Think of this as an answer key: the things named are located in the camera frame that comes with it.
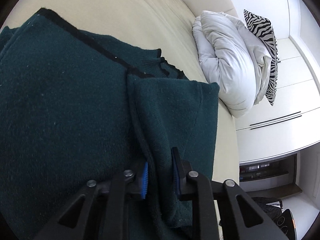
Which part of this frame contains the dark green knit sweater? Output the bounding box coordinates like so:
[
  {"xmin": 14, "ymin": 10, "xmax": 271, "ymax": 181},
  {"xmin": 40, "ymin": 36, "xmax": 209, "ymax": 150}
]
[{"xmin": 1, "ymin": 9, "xmax": 219, "ymax": 239}]

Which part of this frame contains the black electronics on shelf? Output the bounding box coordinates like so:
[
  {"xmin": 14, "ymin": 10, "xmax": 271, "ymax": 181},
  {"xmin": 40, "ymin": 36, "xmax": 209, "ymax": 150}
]
[{"xmin": 239, "ymin": 154, "xmax": 297, "ymax": 183}]

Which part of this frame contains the white folded duvet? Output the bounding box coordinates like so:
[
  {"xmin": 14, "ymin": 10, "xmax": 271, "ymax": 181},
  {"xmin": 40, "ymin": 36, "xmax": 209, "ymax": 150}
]
[{"xmin": 192, "ymin": 11, "xmax": 263, "ymax": 118}]

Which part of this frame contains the black bag on floor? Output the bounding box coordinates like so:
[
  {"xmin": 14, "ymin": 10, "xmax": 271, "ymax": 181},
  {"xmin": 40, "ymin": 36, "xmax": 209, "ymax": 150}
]
[{"xmin": 252, "ymin": 197, "xmax": 297, "ymax": 240}]

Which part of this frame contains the cream bed mattress sheet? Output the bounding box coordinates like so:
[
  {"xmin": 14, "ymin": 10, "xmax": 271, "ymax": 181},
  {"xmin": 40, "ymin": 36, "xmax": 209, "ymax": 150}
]
[{"xmin": 0, "ymin": 0, "xmax": 241, "ymax": 188}]

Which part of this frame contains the zebra striped pillow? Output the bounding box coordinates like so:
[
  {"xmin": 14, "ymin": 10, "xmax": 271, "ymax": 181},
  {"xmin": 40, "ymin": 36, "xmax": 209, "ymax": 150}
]
[{"xmin": 244, "ymin": 10, "xmax": 278, "ymax": 106}]

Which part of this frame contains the white wardrobe with handles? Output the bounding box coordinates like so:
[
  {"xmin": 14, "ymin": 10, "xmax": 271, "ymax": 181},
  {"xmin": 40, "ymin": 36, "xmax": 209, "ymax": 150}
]
[{"xmin": 235, "ymin": 37, "xmax": 319, "ymax": 165}]

